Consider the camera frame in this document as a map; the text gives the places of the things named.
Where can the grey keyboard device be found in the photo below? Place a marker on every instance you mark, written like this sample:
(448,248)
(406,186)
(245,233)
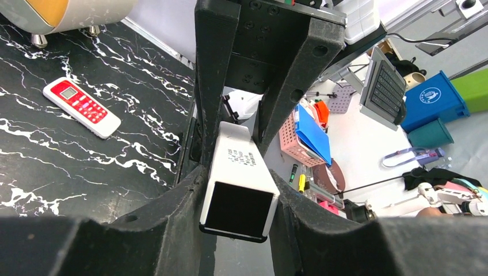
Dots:
(384,92)

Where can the blue recycling bin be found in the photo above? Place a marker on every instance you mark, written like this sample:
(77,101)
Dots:
(436,98)

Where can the teal cup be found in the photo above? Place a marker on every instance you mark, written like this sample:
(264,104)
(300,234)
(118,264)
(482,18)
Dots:
(432,135)

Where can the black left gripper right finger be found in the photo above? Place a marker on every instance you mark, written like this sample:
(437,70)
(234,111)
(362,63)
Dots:
(305,239)

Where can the aluminium frame rail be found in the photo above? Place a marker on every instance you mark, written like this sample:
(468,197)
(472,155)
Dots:
(159,43)

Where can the white round stool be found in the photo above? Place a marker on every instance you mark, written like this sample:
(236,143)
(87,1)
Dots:
(42,18)

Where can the pink storage basket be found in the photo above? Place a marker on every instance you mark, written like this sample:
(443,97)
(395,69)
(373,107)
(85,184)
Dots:
(292,146)

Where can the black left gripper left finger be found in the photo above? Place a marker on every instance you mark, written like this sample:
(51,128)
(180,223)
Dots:
(159,238)

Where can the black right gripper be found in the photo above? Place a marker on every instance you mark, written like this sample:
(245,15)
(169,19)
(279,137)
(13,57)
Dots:
(275,48)

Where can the red and white remote control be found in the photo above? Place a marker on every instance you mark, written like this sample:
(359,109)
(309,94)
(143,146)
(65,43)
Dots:
(81,106)

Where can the long white remote control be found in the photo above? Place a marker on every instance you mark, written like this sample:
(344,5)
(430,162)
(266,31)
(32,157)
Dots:
(241,196)

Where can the blue folder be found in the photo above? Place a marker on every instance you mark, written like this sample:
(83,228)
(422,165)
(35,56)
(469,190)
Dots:
(311,134)

